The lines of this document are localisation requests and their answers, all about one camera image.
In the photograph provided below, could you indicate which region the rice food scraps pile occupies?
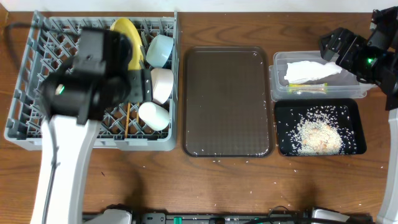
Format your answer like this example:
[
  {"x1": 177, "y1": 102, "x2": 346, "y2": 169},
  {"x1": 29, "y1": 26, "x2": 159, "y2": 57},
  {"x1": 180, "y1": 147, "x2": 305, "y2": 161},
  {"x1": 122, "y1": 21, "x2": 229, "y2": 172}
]
[{"x1": 282, "y1": 106, "x2": 357, "y2": 156}]

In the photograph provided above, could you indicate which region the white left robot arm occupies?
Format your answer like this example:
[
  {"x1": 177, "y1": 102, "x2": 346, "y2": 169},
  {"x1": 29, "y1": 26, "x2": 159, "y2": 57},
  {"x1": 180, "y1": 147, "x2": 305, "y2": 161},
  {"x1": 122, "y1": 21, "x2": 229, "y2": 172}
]
[{"x1": 31, "y1": 28, "x2": 153, "y2": 223}]

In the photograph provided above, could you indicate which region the white napkin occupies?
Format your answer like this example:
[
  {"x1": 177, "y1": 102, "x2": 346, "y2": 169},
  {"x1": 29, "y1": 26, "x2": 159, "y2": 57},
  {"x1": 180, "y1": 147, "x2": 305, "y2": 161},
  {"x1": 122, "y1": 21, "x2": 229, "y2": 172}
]
[{"x1": 284, "y1": 61, "x2": 342, "y2": 84}]

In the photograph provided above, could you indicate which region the dark brown serving tray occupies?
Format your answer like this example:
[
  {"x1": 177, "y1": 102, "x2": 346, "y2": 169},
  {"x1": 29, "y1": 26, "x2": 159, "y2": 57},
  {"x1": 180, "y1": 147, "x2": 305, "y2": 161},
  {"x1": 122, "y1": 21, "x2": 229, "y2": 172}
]
[{"x1": 182, "y1": 47, "x2": 275, "y2": 157}]

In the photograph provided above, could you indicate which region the green yellow snack wrapper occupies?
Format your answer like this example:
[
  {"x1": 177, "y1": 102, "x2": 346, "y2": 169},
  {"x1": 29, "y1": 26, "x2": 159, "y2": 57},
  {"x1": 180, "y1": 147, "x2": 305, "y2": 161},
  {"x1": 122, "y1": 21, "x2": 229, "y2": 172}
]
[{"x1": 288, "y1": 83, "x2": 328, "y2": 94}]

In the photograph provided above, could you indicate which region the white cup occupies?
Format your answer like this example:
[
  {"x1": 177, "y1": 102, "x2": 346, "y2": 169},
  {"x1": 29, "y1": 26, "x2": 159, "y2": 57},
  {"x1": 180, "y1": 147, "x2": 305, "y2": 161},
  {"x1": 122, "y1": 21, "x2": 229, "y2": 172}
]
[{"x1": 138, "y1": 102, "x2": 170, "y2": 131}]

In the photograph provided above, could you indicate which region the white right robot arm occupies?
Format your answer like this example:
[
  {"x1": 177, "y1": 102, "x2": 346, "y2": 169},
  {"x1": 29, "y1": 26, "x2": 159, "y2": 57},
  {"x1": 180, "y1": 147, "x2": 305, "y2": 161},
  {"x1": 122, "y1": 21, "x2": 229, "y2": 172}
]
[{"x1": 318, "y1": 6, "x2": 397, "y2": 224}]

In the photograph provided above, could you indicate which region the clear plastic waste bin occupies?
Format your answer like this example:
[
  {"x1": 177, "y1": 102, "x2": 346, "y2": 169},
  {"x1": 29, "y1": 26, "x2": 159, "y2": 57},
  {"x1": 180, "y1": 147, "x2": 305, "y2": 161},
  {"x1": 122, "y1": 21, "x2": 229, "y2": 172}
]
[{"x1": 269, "y1": 51, "x2": 376, "y2": 101}]

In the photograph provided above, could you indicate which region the pink bowl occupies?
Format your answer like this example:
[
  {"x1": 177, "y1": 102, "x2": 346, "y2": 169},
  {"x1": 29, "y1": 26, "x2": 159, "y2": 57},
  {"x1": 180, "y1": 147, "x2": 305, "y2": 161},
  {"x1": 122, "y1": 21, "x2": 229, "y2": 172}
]
[{"x1": 151, "y1": 68, "x2": 174, "y2": 105}]

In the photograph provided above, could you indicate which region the light blue bowl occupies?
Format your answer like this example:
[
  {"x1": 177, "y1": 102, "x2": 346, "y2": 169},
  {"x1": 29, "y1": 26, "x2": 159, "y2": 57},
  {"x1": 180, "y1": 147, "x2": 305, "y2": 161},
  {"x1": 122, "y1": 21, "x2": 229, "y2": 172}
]
[{"x1": 146, "y1": 35, "x2": 174, "y2": 68}]

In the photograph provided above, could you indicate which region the grey plastic dish rack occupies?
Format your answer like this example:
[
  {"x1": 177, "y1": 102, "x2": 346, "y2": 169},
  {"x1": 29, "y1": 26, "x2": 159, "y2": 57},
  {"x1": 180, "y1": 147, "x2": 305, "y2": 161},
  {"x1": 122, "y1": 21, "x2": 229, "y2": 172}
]
[{"x1": 4, "y1": 14, "x2": 180, "y2": 151}]

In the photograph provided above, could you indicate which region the black waste tray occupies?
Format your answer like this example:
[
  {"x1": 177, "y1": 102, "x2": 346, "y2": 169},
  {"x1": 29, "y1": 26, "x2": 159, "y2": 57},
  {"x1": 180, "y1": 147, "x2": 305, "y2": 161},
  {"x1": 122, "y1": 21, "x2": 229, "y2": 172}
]
[{"x1": 274, "y1": 98, "x2": 367, "y2": 157}]

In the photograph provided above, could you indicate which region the yellow plate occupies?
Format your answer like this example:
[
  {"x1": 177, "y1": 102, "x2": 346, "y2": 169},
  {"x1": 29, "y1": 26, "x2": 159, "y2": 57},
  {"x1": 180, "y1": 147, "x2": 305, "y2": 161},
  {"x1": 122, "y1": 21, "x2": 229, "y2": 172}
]
[{"x1": 110, "y1": 17, "x2": 144, "y2": 70}]

